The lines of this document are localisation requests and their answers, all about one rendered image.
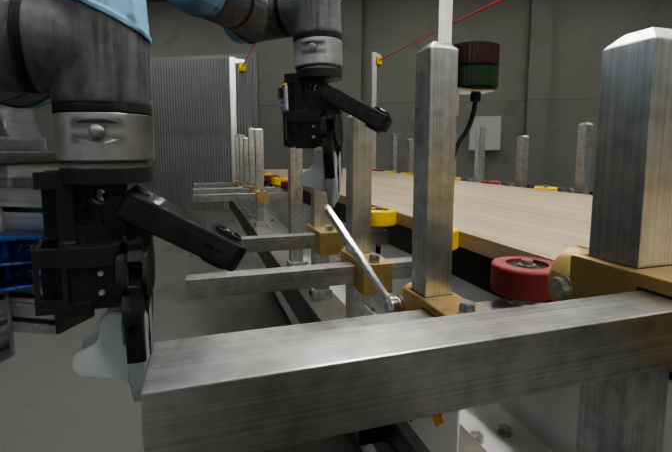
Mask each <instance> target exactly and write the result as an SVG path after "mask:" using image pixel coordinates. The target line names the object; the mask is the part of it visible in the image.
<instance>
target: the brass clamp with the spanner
mask: <svg viewBox="0 0 672 452"><path fill-rule="evenodd" d="M411 286H412V282H409V283H407V284H405V285H404V286H403V287H402V288H401V289H400V291H399V293H398V295H400V296H402V298H403V300H404V303H405V311H410V310H418V309H423V310H425V311H426V312H428V313H429V314H431V315H432V316H434V317H442V316H449V315H457V314H458V313H457V310H458V309H459V303H460V301H461V300H466V299H464V298H462V297H460V296H459V295H457V294H455V293H453V292H451V294H449V295H440V296H431V297H424V296H423V295H421V294H419V293H418V292H416V291H415V290H413V289H412V288H411ZM398 295H397V296H398Z"/></svg>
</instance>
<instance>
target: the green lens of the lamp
mask: <svg viewBox="0 0 672 452"><path fill-rule="evenodd" d="M498 83H499V67H497V66H493V65H466V66H458V83H457V87H458V86H471V85H472V86H475V85H483V86H493V87H496V88H495V89H497V88H498Z"/></svg>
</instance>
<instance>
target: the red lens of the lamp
mask: <svg viewBox="0 0 672 452"><path fill-rule="evenodd" d="M453 46H454V47H456V48H458V50H459V51H458V64H462V63H474V62H485V63H494V64H497V67H499V59H500V45H499V44H498V43H494V42H466V43H460V44H455V45H453Z"/></svg>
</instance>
